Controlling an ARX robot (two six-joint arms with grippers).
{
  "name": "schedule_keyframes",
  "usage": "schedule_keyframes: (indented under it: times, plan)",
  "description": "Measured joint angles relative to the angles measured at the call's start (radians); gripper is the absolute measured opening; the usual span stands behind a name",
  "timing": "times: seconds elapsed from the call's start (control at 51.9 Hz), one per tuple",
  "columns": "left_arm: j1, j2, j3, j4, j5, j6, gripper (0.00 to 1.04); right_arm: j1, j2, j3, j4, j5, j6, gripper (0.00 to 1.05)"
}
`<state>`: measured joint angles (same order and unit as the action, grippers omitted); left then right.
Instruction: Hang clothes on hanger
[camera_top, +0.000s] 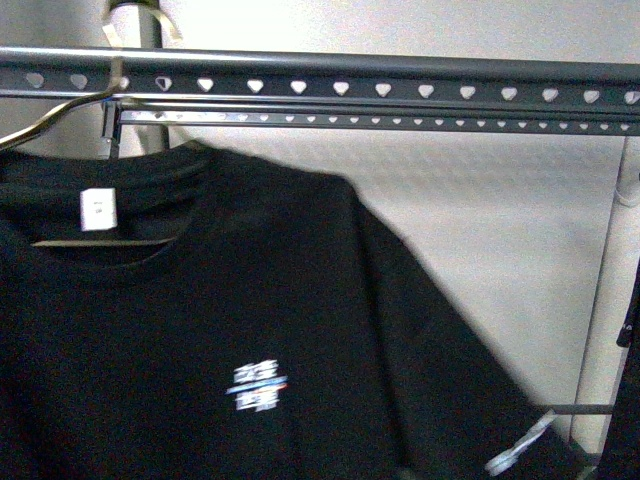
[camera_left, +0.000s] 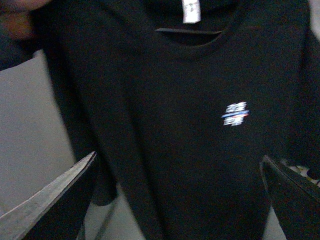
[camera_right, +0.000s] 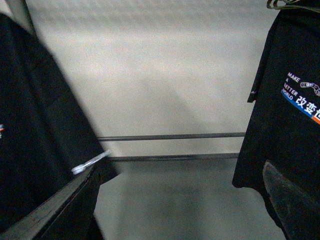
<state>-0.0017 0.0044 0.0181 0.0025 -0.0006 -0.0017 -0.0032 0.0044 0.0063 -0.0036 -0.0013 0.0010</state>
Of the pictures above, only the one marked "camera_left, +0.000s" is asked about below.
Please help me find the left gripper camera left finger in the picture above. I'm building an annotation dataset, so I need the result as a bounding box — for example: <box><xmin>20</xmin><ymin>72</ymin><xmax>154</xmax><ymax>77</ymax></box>
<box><xmin>0</xmin><ymin>151</ymin><xmax>98</xmax><ymax>240</ymax></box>

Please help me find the person's hand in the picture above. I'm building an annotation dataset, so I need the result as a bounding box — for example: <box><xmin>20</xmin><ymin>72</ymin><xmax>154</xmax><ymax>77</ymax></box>
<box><xmin>0</xmin><ymin>0</ymin><xmax>51</xmax><ymax>40</ymax></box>

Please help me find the black clothes hanger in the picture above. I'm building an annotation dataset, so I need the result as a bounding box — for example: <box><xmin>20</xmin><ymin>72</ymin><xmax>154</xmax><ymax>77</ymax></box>
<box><xmin>155</xmin><ymin>28</ymin><xmax>222</xmax><ymax>35</ymax></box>

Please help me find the black sweatshirt with chest logo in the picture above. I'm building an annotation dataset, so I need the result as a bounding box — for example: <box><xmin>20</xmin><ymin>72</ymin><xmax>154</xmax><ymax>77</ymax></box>
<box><xmin>0</xmin><ymin>0</ymin><xmax>320</xmax><ymax>240</ymax></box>

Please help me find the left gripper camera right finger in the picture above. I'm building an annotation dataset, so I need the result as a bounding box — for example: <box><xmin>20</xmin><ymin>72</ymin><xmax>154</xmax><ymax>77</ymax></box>
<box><xmin>260</xmin><ymin>155</ymin><xmax>320</xmax><ymax>240</ymax></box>

